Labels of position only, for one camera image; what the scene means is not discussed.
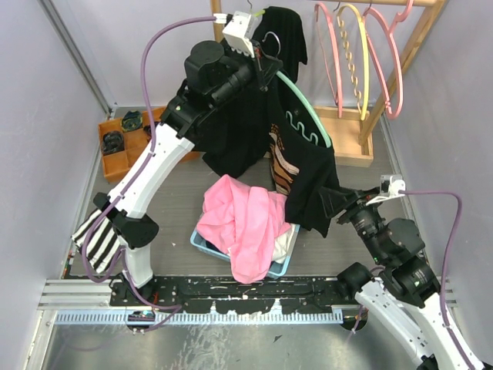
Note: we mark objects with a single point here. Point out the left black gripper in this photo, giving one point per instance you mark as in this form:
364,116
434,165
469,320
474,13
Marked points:
266,66

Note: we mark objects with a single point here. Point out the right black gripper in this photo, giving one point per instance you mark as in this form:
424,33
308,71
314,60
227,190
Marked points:
358,204

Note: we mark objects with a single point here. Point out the mint green hanger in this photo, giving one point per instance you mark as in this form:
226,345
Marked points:
299,112

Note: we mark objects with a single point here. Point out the black printed t shirt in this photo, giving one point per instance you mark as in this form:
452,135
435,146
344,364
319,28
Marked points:
299,169

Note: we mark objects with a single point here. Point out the white t shirt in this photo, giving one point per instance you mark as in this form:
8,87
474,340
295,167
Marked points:
283,244

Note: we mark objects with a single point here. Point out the salmon pink metal hanger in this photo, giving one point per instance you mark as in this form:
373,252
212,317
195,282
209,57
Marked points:
327,39

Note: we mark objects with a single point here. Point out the pink t shirt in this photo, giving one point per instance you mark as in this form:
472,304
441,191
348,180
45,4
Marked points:
243,222

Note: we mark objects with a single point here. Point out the yellow hanger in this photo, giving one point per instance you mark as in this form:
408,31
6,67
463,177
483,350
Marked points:
356,56

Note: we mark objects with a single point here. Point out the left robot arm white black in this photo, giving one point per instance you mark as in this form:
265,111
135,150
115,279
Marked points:
216,75

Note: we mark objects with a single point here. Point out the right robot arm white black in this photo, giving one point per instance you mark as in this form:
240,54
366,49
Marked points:
406,297

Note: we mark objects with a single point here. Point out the lime green hanger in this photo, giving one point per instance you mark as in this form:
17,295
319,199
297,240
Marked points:
254,13

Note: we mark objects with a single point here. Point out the wooden clothes rack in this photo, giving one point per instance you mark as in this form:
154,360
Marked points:
395,32

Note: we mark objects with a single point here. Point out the green black rolled sock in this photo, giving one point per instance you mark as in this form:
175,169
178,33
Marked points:
133,120

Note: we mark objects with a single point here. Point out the light blue plastic basket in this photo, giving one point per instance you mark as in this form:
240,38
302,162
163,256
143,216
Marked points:
277,269

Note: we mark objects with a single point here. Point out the orange wooden divider tray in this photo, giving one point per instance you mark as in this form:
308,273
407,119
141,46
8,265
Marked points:
116,166

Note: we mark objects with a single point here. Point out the black white striped cloth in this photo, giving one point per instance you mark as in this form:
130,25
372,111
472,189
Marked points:
103,244

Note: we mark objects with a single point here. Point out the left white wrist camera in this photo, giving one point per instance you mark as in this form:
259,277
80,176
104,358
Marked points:
236,32

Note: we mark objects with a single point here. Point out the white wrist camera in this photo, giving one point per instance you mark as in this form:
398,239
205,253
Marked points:
392,187
236,32

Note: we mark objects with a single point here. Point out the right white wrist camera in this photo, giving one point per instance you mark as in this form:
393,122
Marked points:
392,187

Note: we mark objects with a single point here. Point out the black mounting base plate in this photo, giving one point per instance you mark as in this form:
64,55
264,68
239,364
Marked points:
206,294

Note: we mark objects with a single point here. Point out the aluminium rail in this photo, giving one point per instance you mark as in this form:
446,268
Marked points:
82,302

